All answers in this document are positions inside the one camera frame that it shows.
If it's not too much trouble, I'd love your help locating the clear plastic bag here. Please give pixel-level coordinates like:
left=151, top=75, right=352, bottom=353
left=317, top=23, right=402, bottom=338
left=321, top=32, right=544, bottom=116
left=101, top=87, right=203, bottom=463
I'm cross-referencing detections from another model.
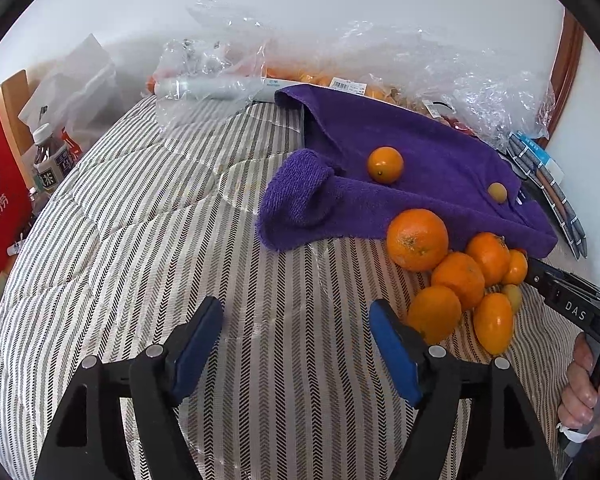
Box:
left=155, top=0, right=283, bottom=128
left=330, top=20, right=557, bottom=147

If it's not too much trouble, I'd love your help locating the checked grey cloth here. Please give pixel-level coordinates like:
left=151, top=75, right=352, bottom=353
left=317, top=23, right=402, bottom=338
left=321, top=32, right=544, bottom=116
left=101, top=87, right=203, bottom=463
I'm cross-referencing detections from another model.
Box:
left=506, top=132, right=589, bottom=261

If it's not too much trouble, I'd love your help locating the red paper bag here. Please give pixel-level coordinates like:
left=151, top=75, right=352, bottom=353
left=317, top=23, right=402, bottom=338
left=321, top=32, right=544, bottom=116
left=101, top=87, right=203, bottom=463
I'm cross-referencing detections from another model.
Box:
left=0, top=107, right=34, bottom=284

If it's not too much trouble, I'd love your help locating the small orange mandarin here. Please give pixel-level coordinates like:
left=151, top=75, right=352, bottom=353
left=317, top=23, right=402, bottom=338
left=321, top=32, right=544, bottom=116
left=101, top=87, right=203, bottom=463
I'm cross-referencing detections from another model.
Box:
left=367, top=146, right=404, bottom=184
left=501, top=249, right=529, bottom=286

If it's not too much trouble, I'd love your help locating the striped mattress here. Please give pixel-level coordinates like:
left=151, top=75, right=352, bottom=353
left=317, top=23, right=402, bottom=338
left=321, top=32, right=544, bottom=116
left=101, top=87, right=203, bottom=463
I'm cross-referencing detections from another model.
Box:
left=0, top=92, right=588, bottom=480

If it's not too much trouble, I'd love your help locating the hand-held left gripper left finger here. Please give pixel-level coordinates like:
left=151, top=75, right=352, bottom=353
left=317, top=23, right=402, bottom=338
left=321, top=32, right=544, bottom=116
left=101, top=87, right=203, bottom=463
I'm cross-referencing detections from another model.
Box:
left=34, top=296, right=225, bottom=480

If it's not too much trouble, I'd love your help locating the blue white tissue pack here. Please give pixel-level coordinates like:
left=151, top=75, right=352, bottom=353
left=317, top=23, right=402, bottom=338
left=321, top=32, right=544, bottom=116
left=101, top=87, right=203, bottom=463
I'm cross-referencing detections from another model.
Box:
left=512, top=131, right=566, bottom=182

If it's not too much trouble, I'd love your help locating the person's right hand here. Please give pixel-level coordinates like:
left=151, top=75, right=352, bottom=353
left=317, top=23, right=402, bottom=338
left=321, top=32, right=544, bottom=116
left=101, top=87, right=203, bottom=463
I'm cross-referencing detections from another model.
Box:
left=560, top=332, right=600, bottom=433

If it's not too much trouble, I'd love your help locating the white cap drink bottle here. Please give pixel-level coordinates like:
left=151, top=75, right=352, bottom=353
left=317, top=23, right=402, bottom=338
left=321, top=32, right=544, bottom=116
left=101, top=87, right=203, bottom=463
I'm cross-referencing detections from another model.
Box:
left=31, top=124, right=76, bottom=196

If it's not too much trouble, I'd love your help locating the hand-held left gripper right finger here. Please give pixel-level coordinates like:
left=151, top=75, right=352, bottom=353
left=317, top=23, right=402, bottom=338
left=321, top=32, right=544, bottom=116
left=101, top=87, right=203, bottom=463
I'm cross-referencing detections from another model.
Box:
left=369, top=299, right=558, bottom=480

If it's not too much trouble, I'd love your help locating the plastic bag of oranges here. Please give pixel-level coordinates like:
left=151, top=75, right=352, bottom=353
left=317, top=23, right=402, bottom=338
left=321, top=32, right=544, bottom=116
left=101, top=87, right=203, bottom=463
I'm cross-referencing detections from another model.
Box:
left=260, top=60, right=398, bottom=107

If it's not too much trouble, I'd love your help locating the brown wooden door frame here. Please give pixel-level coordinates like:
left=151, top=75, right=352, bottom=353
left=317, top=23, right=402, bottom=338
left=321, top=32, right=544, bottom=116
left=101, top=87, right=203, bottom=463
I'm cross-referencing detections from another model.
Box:
left=545, top=9, right=586, bottom=142

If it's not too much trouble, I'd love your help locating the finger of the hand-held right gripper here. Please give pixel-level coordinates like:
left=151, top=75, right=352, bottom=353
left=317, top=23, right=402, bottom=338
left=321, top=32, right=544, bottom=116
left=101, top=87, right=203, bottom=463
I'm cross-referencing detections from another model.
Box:
left=526, top=257, right=600, bottom=331

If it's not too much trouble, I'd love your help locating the purple towel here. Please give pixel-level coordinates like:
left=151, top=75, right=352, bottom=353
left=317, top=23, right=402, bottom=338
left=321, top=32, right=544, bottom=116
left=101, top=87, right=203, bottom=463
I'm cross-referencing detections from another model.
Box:
left=256, top=85, right=559, bottom=256

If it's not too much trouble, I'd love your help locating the large orange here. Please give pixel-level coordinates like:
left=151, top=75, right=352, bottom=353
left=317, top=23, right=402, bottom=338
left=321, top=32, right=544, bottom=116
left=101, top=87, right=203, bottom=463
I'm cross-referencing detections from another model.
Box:
left=386, top=208, right=450, bottom=273

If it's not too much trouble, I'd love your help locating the white plastic bag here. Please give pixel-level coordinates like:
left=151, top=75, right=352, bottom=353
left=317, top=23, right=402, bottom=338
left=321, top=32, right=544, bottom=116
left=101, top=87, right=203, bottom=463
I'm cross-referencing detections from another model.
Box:
left=17, top=34, right=127, bottom=157

